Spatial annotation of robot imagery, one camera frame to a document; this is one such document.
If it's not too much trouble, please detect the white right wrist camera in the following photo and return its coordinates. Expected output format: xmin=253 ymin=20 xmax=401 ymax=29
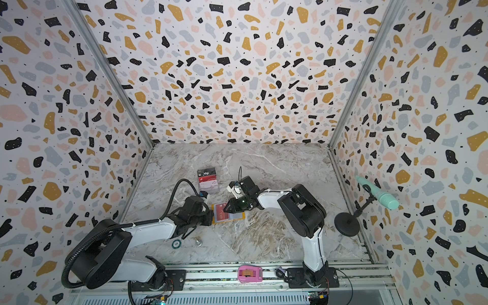
xmin=227 ymin=181 xmax=243 ymax=199

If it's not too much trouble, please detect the aluminium corner post left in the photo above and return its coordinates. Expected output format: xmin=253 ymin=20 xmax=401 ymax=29
xmin=61 ymin=0 xmax=155 ymax=149

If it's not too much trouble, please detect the black corrugated cable conduit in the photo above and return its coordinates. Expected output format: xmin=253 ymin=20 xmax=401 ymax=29
xmin=60 ymin=178 xmax=201 ymax=289

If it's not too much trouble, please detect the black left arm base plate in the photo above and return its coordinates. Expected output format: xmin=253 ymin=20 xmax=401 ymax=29
xmin=130 ymin=269 xmax=187 ymax=294

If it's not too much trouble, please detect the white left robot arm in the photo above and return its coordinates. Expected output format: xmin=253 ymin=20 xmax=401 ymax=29
xmin=62 ymin=196 xmax=214 ymax=291

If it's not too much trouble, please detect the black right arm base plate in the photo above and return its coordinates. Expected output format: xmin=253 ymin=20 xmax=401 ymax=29
xmin=275 ymin=266 xmax=339 ymax=288

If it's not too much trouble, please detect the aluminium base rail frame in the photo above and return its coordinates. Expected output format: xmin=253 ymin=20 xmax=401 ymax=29
xmin=70 ymin=260 xmax=399 ymax=305

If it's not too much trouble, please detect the black VIP card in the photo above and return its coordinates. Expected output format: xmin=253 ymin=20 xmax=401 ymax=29
xmin=197 ymin=167 xmax=216 ymax=179

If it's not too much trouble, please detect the aluminium corner post right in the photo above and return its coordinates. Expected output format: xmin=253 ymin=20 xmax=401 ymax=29
xmin=329 ymin=0 xmax=404 ymax=149

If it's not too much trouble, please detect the mint green microphone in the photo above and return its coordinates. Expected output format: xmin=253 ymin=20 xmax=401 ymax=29
xmin=355 ymin=175 xmax=400 ymax=210

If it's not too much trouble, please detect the aluminium corner post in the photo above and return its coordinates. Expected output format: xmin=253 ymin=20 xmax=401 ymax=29
xmin=61 ymin=0 xmax=155 ymax=149
xmin=329 ymin=0 xmax=404 ymax=149

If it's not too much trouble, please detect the clear acrylic card stand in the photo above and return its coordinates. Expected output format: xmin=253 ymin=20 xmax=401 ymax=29
xmin=197 ymin=167 xmax=219 ymax=194

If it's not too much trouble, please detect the pink tape measure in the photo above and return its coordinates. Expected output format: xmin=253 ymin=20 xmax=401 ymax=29
xmin=237 ymin=265 xmax=263 ymax=283

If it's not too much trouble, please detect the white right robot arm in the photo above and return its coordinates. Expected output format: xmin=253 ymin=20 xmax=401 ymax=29
xmin=224 ymin=176 xmax=328 ymax=273

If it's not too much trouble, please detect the yellow leather card holder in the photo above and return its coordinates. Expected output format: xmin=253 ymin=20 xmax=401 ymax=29
xmin=211 ymin=203 xmax=245 ymax=224

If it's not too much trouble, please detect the teal round token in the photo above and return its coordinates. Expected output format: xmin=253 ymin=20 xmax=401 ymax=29
xmin=172 ymin=240 xmax=182 ymax=249

